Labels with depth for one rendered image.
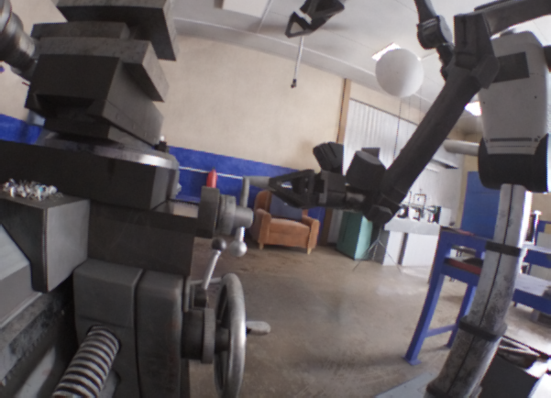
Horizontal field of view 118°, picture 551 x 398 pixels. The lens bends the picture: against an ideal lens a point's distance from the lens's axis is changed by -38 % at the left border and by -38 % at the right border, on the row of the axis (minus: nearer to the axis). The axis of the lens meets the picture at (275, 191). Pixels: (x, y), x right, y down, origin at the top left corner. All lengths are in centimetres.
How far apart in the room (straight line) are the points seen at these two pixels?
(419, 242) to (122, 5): 500
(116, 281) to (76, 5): 35
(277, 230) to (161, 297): 376
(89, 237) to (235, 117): 445
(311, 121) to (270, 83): 103
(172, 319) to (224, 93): 461
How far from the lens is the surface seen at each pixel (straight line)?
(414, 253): 503
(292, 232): 410
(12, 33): 51
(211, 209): 43
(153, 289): 30
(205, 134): 463
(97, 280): 32
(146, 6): 36
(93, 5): 40
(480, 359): 82
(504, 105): 80
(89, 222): 36
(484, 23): 59
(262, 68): 510
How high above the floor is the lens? 92
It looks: level
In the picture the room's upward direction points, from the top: 10 degrees clockwise
